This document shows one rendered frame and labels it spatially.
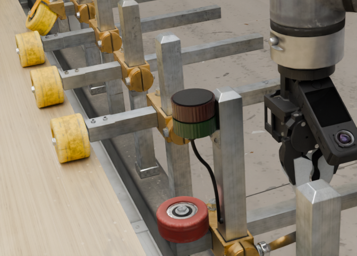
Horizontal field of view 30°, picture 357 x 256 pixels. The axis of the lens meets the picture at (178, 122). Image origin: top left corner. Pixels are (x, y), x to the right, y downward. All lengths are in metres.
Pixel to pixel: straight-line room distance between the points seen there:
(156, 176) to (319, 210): 0.84
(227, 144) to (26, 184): 0.39
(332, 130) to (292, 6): 0.15
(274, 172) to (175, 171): 1.62
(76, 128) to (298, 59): 0.49
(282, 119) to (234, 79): 2.82
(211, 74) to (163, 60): 2.65
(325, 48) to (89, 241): 0.45
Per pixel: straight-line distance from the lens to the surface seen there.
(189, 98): 0.89
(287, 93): 0.88
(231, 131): 0.92
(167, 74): 1.14
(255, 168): 2.85
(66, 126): 1.17
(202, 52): 1.48
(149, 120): 1.21
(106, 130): 1.19
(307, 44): 0.80
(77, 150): 1.17
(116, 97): 1.69
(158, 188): 1.47
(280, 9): 0.79
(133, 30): 1.36
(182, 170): 1.23
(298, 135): 0.85
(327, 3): 0.78
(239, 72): 3.77
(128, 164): 1.57
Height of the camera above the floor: 1.49
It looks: 27 degrees down
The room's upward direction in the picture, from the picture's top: 5 degrees counter-clockwise
